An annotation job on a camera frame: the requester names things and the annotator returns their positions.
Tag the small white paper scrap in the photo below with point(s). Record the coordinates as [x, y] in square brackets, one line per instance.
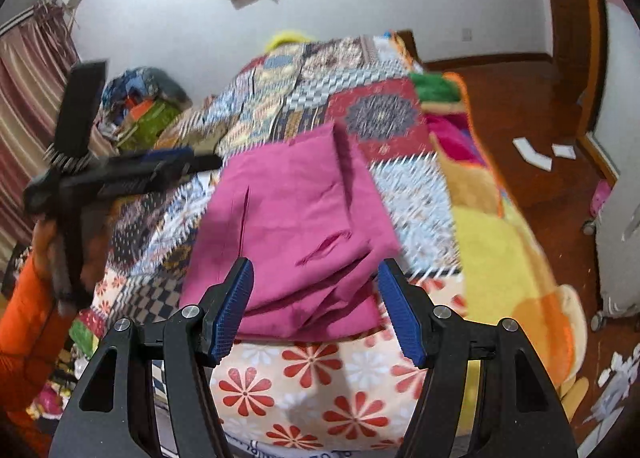
[564, 151]

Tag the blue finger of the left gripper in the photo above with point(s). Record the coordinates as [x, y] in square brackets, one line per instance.
[175, 170]
[163, 154]

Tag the striped pink beige curtain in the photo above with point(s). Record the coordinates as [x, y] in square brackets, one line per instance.
[36, 56]

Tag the yellow orange plush blanket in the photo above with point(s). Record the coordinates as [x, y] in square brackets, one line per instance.
[504, 266]

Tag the white paper on floor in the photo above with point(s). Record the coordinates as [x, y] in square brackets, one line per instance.
[531, 156]

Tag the orange sleeve forearm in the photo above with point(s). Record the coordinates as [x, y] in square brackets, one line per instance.
[32, 335]

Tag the pink slipper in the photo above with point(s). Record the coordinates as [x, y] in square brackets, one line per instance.
[600, 196]

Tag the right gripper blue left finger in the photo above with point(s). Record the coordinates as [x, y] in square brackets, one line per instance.
[206, 331]

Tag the left hand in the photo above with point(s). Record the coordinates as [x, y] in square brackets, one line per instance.
[70, 253]

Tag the olive green folded pants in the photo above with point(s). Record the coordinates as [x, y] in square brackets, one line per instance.
[204, 140]

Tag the colourful patchwork bedspread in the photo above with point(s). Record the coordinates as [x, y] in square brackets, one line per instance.
[343, 397]

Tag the pile of blue clothes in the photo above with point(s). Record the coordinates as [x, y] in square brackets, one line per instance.
[146, 82]

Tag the pink shorts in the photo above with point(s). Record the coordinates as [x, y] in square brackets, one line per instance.
[308, 216]

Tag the yellow foam headboard arc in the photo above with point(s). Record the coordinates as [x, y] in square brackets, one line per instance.
[283, 37]

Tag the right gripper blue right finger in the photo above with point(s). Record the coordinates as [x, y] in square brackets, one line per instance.
[426, 333]

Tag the white wall socket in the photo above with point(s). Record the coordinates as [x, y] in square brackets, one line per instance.
[467, 34]

